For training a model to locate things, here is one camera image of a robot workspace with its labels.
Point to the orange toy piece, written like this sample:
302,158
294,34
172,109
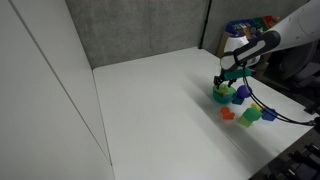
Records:
226,114

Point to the green cube block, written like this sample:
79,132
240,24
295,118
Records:
252,114

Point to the purple round toy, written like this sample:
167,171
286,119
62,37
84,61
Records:
243,91

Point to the black partition post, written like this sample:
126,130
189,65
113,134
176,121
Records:
200,46

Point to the small blue block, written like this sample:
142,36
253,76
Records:
238,101

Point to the blue hexagon block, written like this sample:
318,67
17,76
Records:
269,114

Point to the toy storage bin shelf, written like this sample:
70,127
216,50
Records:
239,32

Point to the yellow microbe shaped toy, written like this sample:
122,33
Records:
224,89

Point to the light green block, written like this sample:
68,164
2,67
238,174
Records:
244,122

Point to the grey office chair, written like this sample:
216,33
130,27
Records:
301,66

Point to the green plastic bowl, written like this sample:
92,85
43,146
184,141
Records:
224,98

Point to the small yellow block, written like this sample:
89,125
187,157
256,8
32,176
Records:
256,106

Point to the green black gripper body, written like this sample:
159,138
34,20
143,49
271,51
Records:
240,73

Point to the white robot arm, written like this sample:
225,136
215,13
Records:
300,27

